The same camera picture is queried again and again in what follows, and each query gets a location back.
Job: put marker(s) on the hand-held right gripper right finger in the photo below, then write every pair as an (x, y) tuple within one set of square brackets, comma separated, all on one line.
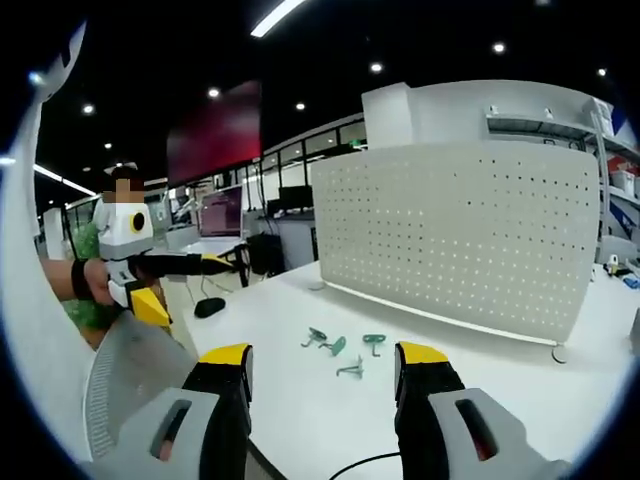
[(430, 400)]

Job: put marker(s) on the black desktop monitor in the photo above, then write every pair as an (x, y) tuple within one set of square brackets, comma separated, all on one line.
[(295, 199)]

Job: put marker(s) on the long ceiling light strip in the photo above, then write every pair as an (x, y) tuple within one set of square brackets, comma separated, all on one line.
[(275, 18)]

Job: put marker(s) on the person's left hand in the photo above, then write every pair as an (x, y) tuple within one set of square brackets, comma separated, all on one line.
[(96, 280)]

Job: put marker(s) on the black office chair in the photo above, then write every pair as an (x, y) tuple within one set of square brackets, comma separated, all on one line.
[(264, 254)]

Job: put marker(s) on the white curved stand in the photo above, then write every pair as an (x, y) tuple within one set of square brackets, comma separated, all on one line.
[(30, 300)]

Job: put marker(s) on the white perforated mounting plate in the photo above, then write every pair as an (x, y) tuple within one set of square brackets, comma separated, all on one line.
[(450, 240)]

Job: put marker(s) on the green hook assembly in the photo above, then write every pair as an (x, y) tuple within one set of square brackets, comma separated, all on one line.
[(354, 370), (315, 334), (374, 338), (338, 346)]

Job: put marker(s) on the black wristband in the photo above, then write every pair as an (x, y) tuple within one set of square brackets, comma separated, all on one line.
[(78, 279)]

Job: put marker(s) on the black computer mouse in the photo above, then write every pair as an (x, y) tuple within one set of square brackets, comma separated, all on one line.
[(210, 307)]

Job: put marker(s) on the metal storage shelf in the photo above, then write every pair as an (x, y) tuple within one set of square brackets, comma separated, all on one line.
[(607, 150)]

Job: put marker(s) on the small blue object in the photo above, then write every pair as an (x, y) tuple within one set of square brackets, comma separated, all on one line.
[(631, 283)]

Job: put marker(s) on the small yellow black tool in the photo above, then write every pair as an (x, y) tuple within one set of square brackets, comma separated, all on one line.
[(616, 267)]

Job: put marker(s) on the large red wall screen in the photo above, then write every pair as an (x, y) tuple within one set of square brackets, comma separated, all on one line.
[(215, 132)]

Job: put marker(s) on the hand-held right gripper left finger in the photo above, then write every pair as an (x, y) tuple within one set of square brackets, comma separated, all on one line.
[(210, 415)]

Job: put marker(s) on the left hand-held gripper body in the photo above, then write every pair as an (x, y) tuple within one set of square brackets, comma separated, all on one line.
[(122, 232)]

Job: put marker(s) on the open laptop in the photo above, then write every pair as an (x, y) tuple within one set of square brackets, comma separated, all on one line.
[(221, 212)]

